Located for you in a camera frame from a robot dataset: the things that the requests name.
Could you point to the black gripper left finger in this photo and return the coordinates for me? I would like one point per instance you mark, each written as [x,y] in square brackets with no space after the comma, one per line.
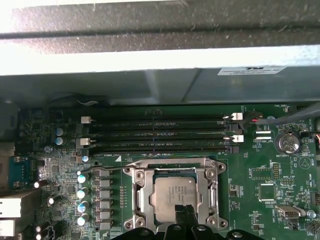
[180,215]

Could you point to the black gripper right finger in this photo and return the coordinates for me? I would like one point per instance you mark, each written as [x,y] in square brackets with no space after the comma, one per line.
[192,215]

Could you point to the silver CPU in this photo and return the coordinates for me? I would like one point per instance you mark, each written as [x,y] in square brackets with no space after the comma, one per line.
[165,197]

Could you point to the metal socket cover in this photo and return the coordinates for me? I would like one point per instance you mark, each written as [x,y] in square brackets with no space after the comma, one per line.
[144,192]

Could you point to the CPU socket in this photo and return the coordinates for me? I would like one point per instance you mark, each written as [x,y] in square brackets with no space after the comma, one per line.
[220,167]

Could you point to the grey power choke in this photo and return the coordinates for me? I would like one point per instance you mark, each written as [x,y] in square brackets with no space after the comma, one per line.
[105,205]
[105,215]
[105,195]
[106,226]
[105,183]
[105,173]

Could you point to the green motherboard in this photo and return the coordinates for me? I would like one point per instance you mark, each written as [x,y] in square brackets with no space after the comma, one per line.
[250,160]

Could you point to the internal USB port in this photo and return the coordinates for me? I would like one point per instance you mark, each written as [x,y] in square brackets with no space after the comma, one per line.
[287,213]

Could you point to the silver can capacitor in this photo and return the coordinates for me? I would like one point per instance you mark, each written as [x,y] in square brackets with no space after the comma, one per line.
[85,158]
[82,194]
[83,208]
[82,221]
[82,179]

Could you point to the coin cell battery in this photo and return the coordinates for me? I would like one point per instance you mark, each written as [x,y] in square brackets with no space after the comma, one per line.
[287,143]

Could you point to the blue can capacitor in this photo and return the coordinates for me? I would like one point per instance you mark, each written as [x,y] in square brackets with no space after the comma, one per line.
[59,140]
[59,131]

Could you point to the grey can capacitor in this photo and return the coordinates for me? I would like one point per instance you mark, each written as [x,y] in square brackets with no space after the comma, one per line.
[48,149]

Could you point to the silver rear port block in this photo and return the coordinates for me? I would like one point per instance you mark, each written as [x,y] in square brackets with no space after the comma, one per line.
[20,205]
[10,228]

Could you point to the teal rear port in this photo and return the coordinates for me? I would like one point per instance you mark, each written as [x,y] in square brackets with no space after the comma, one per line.
[22,172]

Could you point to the black PC case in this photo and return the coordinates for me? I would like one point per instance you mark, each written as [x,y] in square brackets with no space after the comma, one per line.
[160,30]

